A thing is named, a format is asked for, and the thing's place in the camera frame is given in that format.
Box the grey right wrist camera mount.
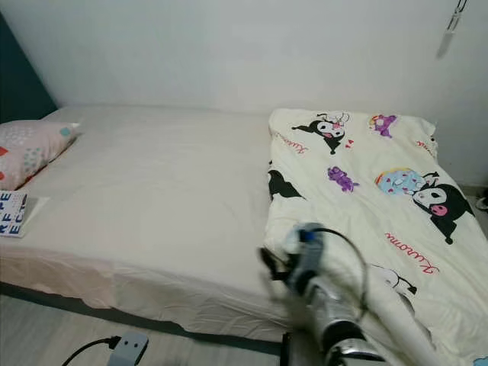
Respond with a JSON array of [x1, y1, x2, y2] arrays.
[[294, 223, 327, 281]]

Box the pink orange-spotted pillow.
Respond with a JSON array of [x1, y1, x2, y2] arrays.
[[0, 120, 82, 191]]

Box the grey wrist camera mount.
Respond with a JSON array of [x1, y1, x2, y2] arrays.
[[294, 223, 327, 281], [109, 332, 149, 366]]

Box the blue upholstered headboard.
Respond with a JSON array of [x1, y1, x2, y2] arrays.
[[0, 15, 59, 124]]

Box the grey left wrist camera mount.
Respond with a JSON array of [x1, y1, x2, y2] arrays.
[[109, 332, 149, 366]]

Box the cream cartoon print blanket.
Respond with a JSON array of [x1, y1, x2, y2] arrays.
[[263, 108, 488, 366]]

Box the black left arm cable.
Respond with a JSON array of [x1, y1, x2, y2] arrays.
[[63, 335, 121, 366]]

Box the blue bed frame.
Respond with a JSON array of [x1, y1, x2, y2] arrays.
[[0, 282, 283, 358]]

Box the white blind wand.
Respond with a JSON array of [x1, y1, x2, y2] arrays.
[[435, 0, 470, 60]]

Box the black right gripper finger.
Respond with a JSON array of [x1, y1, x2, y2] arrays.
[[258, 248, 281, 281]]

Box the white book blue letters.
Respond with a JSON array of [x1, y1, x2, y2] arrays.
[[0, 191, 50, 239]]

